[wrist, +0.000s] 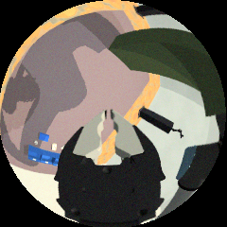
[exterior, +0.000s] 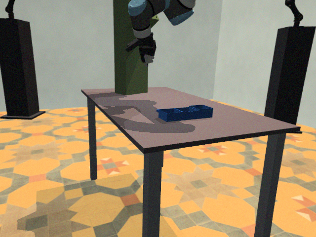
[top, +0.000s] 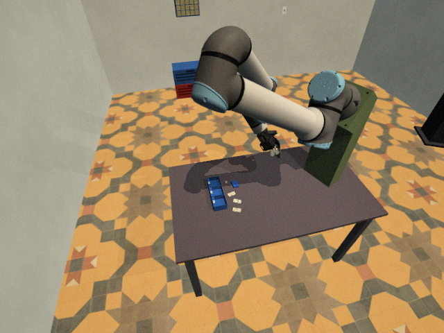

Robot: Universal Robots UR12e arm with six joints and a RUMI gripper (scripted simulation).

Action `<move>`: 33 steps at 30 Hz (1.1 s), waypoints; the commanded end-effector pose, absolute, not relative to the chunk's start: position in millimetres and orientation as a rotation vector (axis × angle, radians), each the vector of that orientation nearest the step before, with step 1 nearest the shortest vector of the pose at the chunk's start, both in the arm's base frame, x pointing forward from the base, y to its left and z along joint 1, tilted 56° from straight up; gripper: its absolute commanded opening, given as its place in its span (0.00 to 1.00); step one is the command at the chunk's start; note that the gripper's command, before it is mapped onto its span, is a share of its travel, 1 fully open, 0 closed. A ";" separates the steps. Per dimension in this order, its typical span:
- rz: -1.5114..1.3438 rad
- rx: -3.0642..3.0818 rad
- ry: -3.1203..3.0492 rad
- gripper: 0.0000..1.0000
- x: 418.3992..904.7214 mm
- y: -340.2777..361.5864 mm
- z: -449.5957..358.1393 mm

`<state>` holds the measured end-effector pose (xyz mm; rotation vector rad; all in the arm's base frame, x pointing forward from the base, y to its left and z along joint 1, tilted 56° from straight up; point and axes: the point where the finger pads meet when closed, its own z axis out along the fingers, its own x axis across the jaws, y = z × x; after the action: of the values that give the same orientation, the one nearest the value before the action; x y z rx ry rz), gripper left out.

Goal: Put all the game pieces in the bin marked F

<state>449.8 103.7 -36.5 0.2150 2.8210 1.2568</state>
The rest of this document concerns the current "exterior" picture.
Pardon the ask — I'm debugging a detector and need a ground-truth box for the blue rack of bins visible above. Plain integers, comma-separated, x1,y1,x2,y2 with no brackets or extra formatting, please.
159,105,213,122

